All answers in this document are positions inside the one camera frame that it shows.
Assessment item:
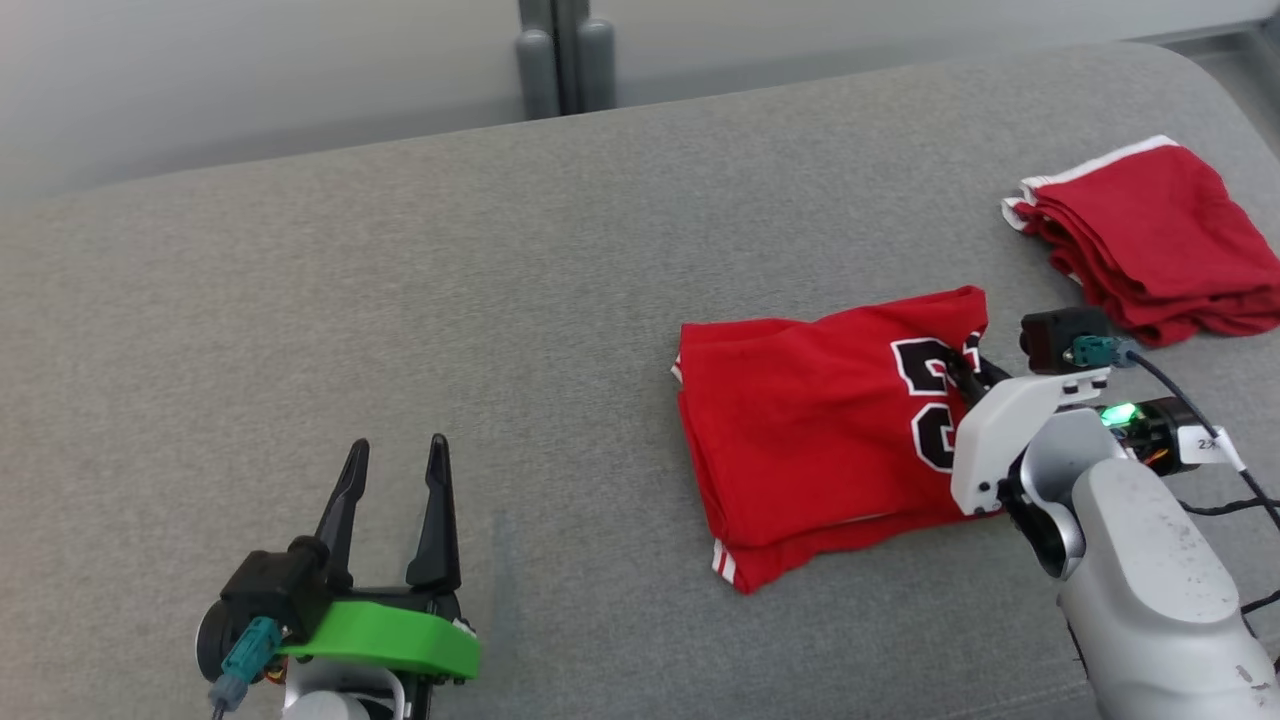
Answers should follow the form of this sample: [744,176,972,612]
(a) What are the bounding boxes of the left camera cable teal plug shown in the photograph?
[207,616,285,720]

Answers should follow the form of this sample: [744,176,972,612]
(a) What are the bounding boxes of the red shorts with white stripe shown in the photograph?
[1001,135,1280,349]

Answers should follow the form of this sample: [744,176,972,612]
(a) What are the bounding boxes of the grey partition post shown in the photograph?
[514,0,618,121]

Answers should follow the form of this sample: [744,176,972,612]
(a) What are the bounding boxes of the right camera cable teal plug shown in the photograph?
[1069,334,1280,616]

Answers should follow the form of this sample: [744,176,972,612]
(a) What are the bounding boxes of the red and white jersey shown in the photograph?
[671,285,1007,596]

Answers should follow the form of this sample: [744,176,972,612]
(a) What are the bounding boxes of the white cable label tag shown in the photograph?
[1177,424,1247,472]

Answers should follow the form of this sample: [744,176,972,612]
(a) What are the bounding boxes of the white partition panel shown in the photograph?
[0,0,527,207]
[610,0,1280,107]

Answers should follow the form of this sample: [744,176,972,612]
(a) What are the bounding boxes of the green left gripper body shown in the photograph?
[195,588,484,720]

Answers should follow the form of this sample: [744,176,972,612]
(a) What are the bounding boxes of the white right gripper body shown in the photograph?
[949,367,1114,518]

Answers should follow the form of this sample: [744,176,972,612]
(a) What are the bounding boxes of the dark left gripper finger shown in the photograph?
[314,437,372,593]
[404,432,464,593]

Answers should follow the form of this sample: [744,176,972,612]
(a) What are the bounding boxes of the camera cable teal plug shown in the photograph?
[1069,334,1280,616]
[207,616,285,720]

